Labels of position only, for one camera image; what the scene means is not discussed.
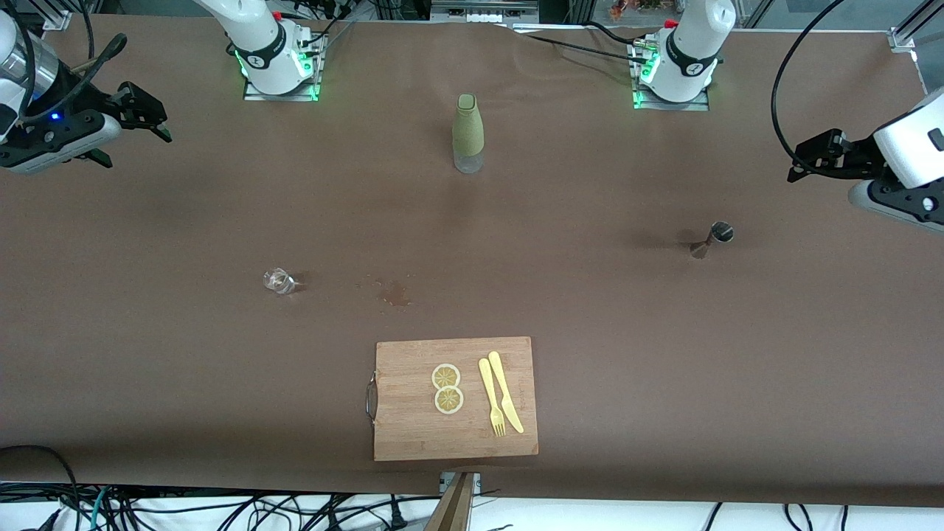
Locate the yellow plastic knife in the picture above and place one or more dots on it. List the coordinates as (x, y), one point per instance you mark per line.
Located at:
(501, 383)

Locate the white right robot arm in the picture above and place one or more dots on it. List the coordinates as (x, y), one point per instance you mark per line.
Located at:
(258, 44)

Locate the green sleeved glass bottle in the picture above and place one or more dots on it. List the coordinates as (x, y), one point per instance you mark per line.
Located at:
(467, 125)

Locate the brown table cover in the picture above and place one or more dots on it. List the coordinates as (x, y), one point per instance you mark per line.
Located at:
(664, 369)

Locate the wooden cutting board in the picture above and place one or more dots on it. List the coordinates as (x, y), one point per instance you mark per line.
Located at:
(413, 435)

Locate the yellow plastic fork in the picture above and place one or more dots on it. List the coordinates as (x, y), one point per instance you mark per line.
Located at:
(487, 383)

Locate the small metal bracket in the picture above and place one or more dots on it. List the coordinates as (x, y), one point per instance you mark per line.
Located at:
(445, 481)

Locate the wooden post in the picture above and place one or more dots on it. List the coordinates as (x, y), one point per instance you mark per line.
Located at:
(453, 509)

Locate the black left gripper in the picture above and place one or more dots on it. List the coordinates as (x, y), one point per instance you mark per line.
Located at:
(849, 156)

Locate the aluminium frame post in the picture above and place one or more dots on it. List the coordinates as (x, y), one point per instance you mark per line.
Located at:
(911, 29)
(59, 16)

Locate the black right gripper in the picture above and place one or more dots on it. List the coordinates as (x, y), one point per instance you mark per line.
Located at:
(82, 99)

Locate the small clear glass cup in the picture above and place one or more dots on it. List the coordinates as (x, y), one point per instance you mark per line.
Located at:
(279, 281)

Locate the grey equipment box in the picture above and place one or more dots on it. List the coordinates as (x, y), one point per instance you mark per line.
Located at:
(483, 9)

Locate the steel jigger measuring cup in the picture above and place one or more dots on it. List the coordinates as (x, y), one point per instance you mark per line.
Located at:
(721, 233)

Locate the lemon slice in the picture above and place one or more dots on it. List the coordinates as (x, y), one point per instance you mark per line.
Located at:
(448, 401)
(445, 375)

